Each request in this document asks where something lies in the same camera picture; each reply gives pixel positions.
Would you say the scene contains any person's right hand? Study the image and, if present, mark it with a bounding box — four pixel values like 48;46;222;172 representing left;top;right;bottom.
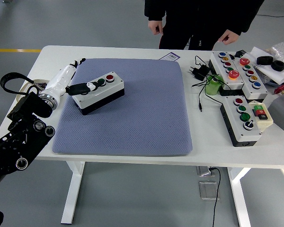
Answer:
148;19;165;36

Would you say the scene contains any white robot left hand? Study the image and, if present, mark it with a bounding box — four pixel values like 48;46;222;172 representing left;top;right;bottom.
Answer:
41;58;101;101

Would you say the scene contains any person's left hand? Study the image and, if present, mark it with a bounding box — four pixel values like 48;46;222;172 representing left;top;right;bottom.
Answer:
218;29;240;45

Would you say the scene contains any four-button control box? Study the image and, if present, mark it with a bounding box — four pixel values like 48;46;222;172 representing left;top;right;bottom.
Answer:
71;70;125;116
220;96;263;148

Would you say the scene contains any five-button control box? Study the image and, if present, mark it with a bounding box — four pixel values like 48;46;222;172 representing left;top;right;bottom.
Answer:
208;51;246;96
231;53;268;100

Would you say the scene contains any small black connector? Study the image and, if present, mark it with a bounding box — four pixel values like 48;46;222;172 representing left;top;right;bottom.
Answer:
229;49;247;60

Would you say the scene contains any purple label card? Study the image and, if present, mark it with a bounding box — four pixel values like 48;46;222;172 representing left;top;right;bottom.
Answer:
160;52;180;61

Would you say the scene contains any person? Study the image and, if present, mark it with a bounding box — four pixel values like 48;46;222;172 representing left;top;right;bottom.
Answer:
144;0;266;51

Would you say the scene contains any cream oval tray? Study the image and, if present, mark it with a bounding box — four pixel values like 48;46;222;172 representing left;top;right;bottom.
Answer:
16;79;50;101

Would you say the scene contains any black power adapter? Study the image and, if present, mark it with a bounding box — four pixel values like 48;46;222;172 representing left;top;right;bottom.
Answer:
188;63;211;81

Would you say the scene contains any green tape roll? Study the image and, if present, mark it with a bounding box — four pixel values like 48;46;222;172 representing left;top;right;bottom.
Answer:
204;74;224;96

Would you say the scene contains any clear bubble wrap bag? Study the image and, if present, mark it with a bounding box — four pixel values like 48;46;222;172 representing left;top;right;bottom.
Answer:
265;42;284;64

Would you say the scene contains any yellow floor tape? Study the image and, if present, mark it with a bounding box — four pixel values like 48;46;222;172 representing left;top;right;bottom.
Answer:
0;48;42;53

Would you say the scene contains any white paper sheet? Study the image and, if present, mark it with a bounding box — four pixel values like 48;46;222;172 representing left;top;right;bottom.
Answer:
249;46;284;85

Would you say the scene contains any grey-blue textured mat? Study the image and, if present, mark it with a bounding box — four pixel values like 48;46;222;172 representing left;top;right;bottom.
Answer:
52;58;194;157

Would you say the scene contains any grey block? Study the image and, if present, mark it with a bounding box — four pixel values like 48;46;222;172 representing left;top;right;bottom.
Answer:
267;91;284;131

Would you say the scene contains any white table leg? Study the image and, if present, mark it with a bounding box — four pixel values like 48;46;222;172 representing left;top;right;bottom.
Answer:
61;161;86;225
227;167;251;227

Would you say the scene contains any silver floor socket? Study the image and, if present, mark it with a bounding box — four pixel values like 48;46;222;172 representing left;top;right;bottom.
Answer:
196;166;216;177
198;181;220;201

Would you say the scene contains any black foam ring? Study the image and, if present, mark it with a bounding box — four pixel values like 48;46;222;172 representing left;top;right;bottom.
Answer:
271;60;284;71
256;55;274;65

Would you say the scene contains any thin black floor cable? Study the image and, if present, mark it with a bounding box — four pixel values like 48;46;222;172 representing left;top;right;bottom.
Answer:
257;13;284;18

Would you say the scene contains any black adapter cord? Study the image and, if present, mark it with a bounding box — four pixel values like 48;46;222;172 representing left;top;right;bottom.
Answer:
191;55;232;113

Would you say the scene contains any cream red-green push switch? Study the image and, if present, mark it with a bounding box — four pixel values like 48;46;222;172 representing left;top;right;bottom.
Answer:
248;100;274;132

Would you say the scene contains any black socket cable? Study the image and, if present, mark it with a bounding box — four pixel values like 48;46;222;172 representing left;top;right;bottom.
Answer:
209;167;222;227

